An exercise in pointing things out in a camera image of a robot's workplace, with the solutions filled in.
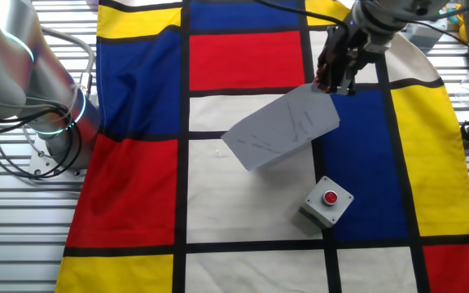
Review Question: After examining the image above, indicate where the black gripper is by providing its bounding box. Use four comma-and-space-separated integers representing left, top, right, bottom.
310, 24, 382, 98

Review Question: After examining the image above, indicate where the white paper sheet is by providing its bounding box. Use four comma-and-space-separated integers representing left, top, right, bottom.
221, 83, 341, 173

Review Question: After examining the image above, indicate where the grey green button box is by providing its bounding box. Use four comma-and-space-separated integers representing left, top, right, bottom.
403, 20, 447, 50

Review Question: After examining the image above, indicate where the grey red button box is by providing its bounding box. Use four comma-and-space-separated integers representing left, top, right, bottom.
298, 175, 355, 229

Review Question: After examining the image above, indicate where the yellow toy duck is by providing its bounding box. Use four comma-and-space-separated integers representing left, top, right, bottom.
448, 3, 469, 42

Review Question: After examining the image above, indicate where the colour block tablecloth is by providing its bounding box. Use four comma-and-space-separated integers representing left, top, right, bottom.
54, 0, 469, 293

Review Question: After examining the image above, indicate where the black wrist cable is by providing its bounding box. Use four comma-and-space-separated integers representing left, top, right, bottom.
254, 0, 352, 32

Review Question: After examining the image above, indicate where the thick grey robot cable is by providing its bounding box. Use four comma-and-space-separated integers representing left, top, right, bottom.
41, 26, 97, 98

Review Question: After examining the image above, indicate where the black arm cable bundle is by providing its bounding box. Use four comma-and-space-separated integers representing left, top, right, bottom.
0, 103, 84, 180

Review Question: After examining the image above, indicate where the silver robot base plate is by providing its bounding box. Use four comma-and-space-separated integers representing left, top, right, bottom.
28, 138, 89, 179

